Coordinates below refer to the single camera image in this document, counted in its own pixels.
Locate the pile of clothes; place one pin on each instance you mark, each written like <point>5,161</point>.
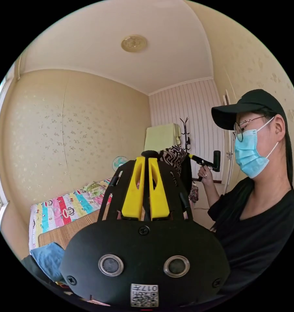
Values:
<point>48,259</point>

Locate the person's right hand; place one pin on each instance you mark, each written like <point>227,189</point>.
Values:
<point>206,176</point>

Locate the zebra patterned cloth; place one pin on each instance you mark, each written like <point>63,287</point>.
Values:
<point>173,156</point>

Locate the bed with mat and cartoon sheet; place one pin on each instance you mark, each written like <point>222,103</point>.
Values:
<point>64,210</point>

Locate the cupboard with light green cover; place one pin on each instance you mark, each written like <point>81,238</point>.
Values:
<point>161,136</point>

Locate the white door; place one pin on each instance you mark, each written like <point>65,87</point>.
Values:
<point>228,146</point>

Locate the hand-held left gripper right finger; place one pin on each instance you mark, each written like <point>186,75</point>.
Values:
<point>159,197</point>

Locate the person's body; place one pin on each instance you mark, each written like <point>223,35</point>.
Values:
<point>256,207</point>

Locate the small electric fan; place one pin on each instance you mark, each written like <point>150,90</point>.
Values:
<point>119,162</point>

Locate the person's right forearm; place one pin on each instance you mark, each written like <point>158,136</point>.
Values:
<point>213,195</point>

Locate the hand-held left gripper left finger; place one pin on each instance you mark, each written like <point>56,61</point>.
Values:
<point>133,192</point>

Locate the black coat rack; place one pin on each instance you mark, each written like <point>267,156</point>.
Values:
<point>185,132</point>

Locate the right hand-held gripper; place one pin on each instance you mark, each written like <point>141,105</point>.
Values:
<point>203,163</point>

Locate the floral pillow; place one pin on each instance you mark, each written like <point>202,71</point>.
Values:
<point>95,189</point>

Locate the round ceiling lamp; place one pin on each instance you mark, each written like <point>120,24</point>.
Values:
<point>134,43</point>

